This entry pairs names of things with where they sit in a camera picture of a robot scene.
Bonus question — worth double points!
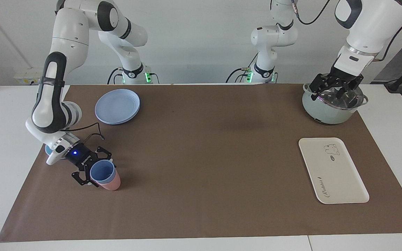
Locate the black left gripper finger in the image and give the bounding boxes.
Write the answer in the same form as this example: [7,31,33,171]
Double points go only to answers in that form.
[309,74,330,101]
[335,76,364,101]

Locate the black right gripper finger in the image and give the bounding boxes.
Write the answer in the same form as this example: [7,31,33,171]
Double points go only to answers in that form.
[71,169,98,188]
[94,146,114,162]

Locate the blue plastic cup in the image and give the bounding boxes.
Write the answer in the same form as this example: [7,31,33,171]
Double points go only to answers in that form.
[90,160,117,184]

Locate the pink plastic cup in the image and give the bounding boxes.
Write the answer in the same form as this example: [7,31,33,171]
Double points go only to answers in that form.
[98,169,121,191]

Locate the cream rabbit print tray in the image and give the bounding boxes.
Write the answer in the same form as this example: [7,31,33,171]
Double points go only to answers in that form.
[298,137,370,204]

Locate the glass pot lid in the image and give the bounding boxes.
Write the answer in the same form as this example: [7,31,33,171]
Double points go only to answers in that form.
[304,84,365,111]

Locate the pale green cooking pot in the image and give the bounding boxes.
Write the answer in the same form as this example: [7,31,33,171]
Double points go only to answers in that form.
[302,83,369,125]

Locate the pale blue plate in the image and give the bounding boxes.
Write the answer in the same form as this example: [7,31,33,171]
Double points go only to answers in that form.
[95,89,141,125]

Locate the brown table mat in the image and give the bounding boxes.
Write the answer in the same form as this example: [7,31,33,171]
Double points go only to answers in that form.
[0,84,402,243]

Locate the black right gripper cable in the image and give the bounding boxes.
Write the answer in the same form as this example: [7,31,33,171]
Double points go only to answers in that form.
[68,122,105,142]

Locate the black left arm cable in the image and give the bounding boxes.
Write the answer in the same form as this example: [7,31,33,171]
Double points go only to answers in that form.
[291,0,402,62]

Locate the black right base cables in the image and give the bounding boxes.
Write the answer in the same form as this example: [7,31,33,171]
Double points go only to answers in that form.
[107,66,159,84]

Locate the black base cables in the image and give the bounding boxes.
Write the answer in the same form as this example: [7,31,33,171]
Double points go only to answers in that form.
[226,52,258,83]
[107,66,159,84]

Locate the black left base cables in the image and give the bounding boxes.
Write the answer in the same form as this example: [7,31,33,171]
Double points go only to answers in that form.
[226,52,258,83]

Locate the white wall power strip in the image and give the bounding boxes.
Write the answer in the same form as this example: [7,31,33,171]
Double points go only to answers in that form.
[14,68,45,85]

